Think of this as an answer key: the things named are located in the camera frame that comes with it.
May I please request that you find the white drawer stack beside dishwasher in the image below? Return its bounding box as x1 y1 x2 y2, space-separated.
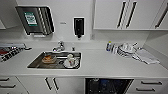
128 78 168 94

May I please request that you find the small blue bottle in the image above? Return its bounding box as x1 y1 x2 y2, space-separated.
105 40 113 53

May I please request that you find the chrome faucet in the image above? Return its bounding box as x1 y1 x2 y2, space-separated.
52 40 66 53

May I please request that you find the small white container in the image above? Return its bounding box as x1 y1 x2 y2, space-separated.
111 44 118 54

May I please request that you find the orange bowl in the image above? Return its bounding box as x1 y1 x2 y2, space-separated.
42 54 58 65

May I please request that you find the stack of white plates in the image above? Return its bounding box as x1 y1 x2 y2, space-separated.
117 41 138 58

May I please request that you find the white two-door base cabinet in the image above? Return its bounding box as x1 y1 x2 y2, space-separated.
18 76 86 94

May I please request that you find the stainless steel sink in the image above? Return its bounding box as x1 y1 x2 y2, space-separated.
26 50 83 71

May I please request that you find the black paper towel dispenser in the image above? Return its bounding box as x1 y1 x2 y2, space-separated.
14 5 55 37

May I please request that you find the dish drying rack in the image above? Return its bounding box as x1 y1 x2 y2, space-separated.
0 43 33 63

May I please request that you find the white drawer stack beside microwave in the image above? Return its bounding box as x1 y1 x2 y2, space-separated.
0 76 29 94

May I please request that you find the white wall outlet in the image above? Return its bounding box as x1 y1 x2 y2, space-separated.
90 32 96 40

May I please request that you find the black wall soap dispenser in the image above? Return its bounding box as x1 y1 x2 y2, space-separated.
73 17 85 40

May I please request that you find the small wall label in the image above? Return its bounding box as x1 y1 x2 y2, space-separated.
59 21 68 25

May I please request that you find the white three-door wall cabinet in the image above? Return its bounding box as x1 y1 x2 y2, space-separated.
92 0 168 32

